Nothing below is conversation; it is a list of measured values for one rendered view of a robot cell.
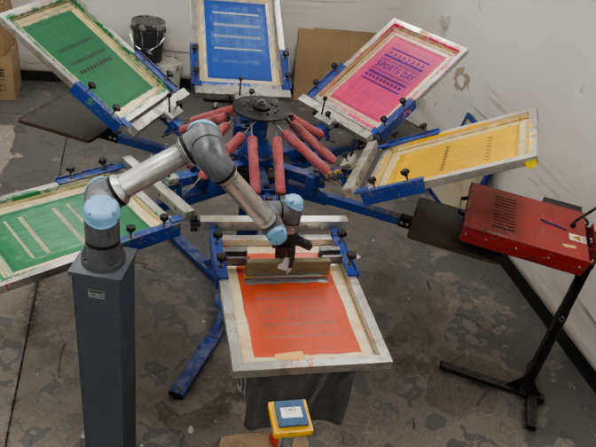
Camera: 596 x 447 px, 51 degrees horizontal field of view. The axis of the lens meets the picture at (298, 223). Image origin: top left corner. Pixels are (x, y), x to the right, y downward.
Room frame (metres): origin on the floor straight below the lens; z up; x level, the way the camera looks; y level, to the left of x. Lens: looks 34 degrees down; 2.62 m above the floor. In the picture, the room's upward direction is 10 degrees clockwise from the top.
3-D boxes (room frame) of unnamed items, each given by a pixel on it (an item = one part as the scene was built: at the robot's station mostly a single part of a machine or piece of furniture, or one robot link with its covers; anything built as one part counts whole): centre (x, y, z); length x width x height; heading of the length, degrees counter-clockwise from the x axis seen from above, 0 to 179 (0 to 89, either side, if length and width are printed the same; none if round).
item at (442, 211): (2.79, -0.37, 0.91); 1.34 x 0.40 x 0.08; 77
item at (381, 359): (1.93, -0.03, 0.97); 0.79 x 0.58 x 0.04; 17
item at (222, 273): (2.08, 0.31, 0.97); 0.30 x 0.05 x 0.07; 17
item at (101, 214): (1.69, 0.65, 1.37); 0.13 x 0.12 x 0.14; 20
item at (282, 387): (1.65, -0.12, 0.74); 0.45 x 0.03 x 0.43; 107
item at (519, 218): (2.62, -1.10, 1.06); 0.61 x 0.46 x 0.12; 77
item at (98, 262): (1.68, 0.65, 1.25); 0.15 x 0.15 x 0.10
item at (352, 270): (2.24, -0.22, 0.97); 0.30 x 0.05 x 0.07; 17
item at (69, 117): (3.09, 0.94, 0.91); 1.34 x 0.40 x 0.08; 77
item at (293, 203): (2.05, 0.03, 1.30); 0.09 x 0.08 x 0.11; 110
